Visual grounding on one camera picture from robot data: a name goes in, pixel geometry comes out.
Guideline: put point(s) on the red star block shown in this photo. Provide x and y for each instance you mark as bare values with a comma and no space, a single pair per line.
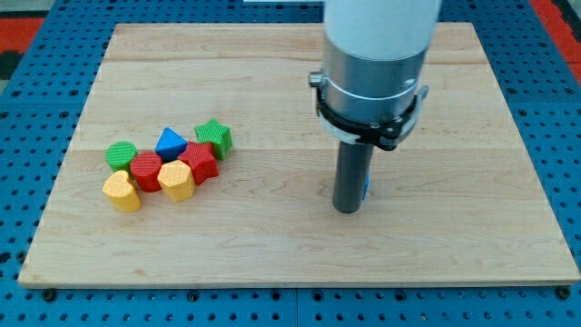
200,158

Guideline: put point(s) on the black clamp ring mount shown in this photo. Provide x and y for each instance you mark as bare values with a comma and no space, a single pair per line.
386,136

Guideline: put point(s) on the blue cube block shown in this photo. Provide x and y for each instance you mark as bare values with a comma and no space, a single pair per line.
366,187

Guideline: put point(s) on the yellow hexagon block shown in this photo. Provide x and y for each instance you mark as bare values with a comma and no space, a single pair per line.
176,180

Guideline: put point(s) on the blue triangle block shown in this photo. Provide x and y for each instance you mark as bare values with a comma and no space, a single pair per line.
170,145

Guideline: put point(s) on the green cylinder block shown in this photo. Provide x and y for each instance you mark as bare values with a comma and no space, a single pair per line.
119,155

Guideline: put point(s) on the light wooden board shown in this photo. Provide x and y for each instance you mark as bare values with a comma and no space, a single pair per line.
457,204

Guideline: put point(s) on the red cylinder block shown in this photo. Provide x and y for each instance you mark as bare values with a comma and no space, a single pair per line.
145,168

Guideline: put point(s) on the green star block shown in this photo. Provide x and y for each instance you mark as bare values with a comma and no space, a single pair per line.
217,134

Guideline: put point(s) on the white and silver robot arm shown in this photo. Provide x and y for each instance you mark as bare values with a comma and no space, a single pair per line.
368,93

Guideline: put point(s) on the yellow heart block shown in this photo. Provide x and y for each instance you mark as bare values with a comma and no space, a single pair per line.
121,193

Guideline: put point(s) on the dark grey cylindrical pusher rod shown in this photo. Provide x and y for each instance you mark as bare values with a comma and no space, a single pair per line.
352,174

